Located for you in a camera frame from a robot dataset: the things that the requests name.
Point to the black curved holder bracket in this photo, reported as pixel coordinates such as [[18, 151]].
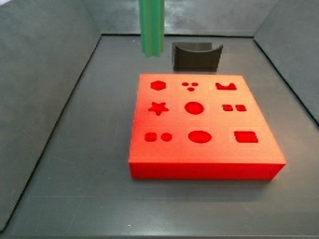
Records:
[[195, 57]]

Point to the green star-profile peg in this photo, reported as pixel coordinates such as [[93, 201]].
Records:
[[151, 27]]

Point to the red shape-sorter block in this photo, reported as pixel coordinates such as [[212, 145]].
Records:
[[199, 129]]

